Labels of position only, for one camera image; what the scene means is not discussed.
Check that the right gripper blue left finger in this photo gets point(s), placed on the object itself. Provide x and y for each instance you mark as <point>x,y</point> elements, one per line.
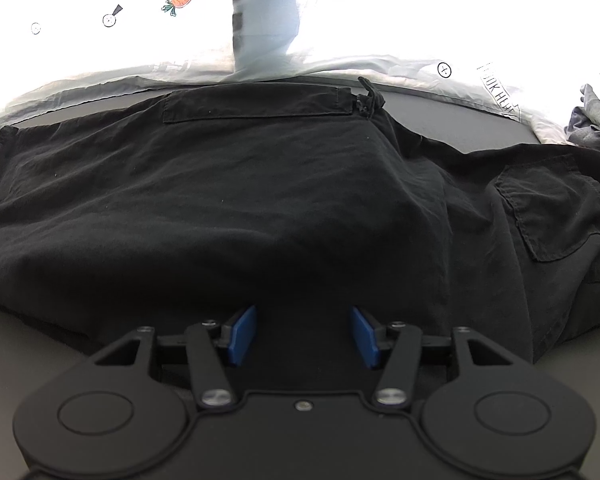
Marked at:
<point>242,331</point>

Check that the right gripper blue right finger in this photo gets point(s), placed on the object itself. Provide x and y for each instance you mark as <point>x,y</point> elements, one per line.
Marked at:
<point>365,338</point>

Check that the black cargo trousers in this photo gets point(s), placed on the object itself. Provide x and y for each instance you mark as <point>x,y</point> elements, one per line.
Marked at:
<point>286,197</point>

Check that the grey sweatshirt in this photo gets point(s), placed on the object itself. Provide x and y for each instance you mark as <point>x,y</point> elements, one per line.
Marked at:
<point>583,128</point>

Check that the white printed window curtain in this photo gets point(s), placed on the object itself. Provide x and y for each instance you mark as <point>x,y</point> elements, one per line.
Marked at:
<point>524,59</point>

